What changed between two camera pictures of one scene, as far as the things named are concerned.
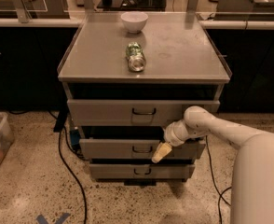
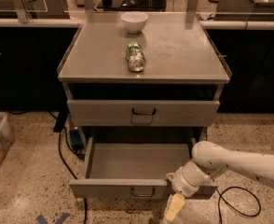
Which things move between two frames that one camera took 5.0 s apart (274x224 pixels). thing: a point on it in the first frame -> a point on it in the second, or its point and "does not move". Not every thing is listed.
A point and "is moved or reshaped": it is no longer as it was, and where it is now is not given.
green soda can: x=136 y=58 does not move
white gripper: x=171 y=137 -> x=181 y=184
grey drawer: x=137 y=148 is moved or reshaped
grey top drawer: x=133 y=112 does not move
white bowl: x=134 y=21 does not move
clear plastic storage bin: x=0 y=139 does not move
